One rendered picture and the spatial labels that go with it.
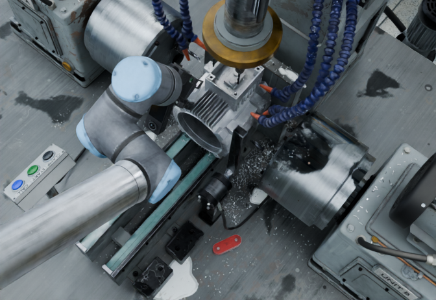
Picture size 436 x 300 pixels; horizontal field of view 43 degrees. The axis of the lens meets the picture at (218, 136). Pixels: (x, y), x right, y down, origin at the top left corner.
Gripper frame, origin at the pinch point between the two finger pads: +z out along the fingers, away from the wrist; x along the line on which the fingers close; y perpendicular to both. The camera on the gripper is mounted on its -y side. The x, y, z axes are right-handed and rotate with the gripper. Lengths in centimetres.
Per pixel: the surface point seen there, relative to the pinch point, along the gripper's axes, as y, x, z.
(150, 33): 8.4, 17.4, -3.5
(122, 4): 10.2, 28.9, -2.7
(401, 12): 72, -19, 119
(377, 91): 33, -35, 52
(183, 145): -12.8, -2.7, 12.5
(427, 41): 62, -36, 93
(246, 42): 20.3, -9.6, -19.0
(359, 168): 11.7, -44.6, -0.3
